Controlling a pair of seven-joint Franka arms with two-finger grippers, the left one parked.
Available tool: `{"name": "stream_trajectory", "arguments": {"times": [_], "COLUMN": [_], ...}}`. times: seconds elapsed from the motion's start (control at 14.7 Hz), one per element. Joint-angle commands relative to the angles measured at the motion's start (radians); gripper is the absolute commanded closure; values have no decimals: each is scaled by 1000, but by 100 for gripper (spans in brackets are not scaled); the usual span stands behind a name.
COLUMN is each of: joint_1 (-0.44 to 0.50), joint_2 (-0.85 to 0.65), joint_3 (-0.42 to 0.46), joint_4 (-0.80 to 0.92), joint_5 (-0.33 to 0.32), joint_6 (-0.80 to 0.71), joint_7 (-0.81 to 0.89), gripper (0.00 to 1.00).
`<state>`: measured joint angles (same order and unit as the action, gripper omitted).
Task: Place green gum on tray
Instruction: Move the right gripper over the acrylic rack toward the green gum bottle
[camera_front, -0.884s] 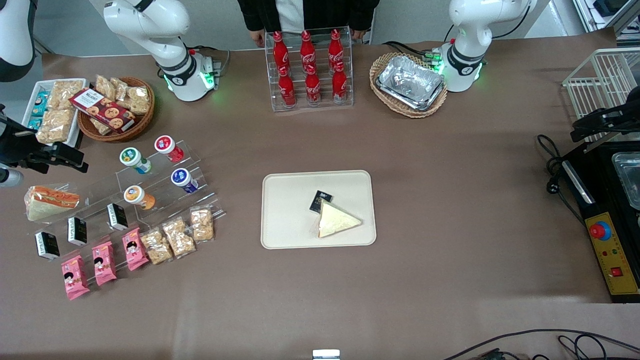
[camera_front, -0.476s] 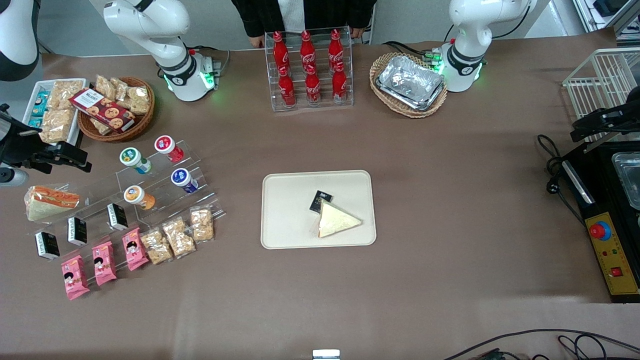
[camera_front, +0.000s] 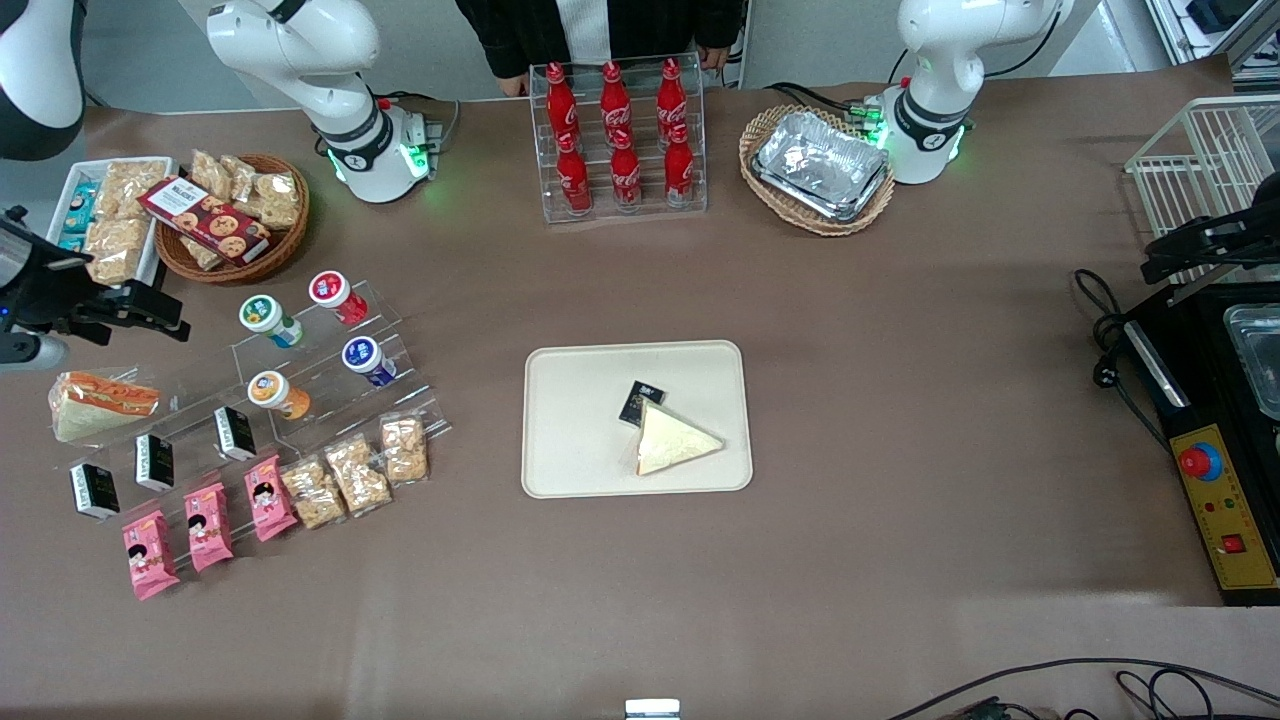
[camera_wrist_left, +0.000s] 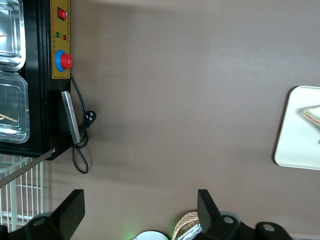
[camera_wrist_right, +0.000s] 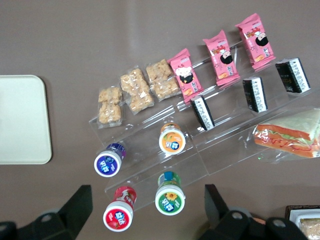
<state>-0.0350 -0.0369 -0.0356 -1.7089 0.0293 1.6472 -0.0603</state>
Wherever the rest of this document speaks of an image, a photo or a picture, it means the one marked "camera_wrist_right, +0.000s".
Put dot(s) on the small clear acrylic step stand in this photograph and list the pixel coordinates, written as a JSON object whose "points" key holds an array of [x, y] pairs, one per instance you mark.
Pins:
{"points": [[140, 160]]}

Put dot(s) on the white rectangular snack bin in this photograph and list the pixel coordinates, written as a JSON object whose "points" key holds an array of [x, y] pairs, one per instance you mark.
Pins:
{"points": [[296, 216]]}

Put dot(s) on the black white snack box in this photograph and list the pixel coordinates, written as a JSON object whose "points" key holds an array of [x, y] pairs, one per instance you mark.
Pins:
{"points": [[255, 95], [203, 112], [292, 75]]}

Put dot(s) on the cream plastic tray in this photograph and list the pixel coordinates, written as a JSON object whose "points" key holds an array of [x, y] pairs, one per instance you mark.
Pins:
{"points": [[22, 120]]}

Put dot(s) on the orange gum bottle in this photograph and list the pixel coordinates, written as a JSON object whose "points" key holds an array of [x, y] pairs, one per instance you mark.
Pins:
{"points": [[172, 141]]}

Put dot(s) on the purple gum bottle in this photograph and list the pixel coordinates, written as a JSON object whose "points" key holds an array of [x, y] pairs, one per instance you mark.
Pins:
{"points": [[108, 163]]}

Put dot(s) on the wrapped orange filling sandwich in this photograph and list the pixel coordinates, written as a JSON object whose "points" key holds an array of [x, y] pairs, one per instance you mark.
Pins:
{"points": [[290, 135]]}

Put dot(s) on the black base under bin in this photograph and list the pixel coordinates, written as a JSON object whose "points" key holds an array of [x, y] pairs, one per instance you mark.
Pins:
{"points": [[300, 207]]}

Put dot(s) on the red gum bottle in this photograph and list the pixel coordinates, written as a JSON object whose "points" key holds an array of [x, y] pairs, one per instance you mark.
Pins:
{"points": [[118, 216]]}

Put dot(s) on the green gum bottle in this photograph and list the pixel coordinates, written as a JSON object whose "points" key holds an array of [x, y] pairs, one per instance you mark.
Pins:
{"points": [[170, 200]]}

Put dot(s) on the rice crisp packet in bin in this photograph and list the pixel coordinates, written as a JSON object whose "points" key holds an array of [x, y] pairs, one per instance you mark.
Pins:
{"points": [[311, 228]]}

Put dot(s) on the rice crisp snack packet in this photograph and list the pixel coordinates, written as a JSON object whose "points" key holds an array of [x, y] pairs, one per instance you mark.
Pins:
{"points": [[162, 80], [109, 107], [136, 90]]}

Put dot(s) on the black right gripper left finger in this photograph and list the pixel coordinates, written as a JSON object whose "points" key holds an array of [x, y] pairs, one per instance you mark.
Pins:
{"points": [[75, 215]]}

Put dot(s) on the large clear acrylic step stand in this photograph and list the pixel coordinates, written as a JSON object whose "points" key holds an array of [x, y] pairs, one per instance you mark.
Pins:
{"points": [[225, 150]]}

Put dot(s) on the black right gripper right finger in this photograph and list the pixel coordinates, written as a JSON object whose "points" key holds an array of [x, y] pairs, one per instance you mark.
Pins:
{"points": [[220, 225]]}

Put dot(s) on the pink cartoon snack packet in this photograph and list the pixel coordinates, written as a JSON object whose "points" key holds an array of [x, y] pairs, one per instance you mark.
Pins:
{"points": [[222, 60], [257, 42], [186, 77]]}

